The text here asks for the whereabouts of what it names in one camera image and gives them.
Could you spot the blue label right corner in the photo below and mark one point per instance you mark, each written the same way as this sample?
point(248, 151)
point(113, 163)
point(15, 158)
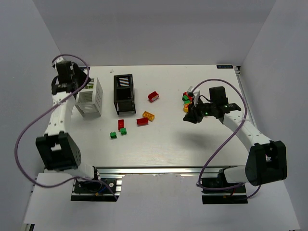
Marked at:
point(224, 66)

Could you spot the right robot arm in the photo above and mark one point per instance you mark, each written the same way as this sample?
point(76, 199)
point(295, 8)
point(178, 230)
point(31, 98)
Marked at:
point(266, 162)

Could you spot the red and green brick stack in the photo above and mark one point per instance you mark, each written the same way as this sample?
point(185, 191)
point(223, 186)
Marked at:
point(186, 98)

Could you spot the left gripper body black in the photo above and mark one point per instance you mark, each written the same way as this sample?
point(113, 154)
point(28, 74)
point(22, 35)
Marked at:
point(80, 74)

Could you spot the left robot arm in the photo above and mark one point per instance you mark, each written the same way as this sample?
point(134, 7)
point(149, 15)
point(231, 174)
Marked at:
point(57, 149)

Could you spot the white slotted container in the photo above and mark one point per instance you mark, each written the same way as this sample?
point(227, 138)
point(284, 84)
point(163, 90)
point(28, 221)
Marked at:
point(89, 101)

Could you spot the orange rectangular brick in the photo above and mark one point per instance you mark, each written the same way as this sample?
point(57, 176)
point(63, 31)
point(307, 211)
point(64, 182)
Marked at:
point(148, 115)

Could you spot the black slotted container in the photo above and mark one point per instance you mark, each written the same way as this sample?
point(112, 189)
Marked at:
point(124, 98)

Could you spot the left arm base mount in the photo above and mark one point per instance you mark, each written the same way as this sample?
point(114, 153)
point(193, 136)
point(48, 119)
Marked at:
point(85, 191)

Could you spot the yellow orange-slice round brick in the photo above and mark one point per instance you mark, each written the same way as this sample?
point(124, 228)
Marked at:
point(186, 108)

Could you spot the red rounded flower brick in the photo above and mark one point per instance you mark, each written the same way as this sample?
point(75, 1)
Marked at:
point(153, 96)

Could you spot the green small brick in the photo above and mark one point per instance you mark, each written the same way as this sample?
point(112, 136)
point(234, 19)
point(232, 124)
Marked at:
point(113, 135)
point(123, 131)

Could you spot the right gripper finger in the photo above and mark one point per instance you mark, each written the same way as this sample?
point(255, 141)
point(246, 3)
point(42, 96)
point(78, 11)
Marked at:
point(192, 117)
point(194, 107)

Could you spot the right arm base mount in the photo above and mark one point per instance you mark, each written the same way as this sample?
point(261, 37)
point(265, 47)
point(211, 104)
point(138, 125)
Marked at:
point(216, 191)

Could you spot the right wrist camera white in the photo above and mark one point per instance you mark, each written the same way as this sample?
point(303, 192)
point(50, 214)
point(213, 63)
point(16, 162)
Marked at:
point(194, 92)

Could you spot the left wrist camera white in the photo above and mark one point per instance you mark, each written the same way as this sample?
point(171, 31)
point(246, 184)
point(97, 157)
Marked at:
point(56, 61)

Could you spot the aluminium table rail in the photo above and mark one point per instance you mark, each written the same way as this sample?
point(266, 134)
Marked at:
point(149, 170)

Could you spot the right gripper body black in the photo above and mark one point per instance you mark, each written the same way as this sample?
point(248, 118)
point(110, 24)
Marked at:
point(196, 112)

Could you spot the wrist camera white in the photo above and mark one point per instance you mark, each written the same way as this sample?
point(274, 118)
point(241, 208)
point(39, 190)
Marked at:
point(56, 61)
point(194, 92)

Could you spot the red upright brick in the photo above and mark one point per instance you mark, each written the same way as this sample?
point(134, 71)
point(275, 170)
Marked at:
point(121, 124)

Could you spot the red rectangular brick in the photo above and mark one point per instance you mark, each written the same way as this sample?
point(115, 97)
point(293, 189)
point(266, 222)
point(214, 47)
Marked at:
point(142, 121)

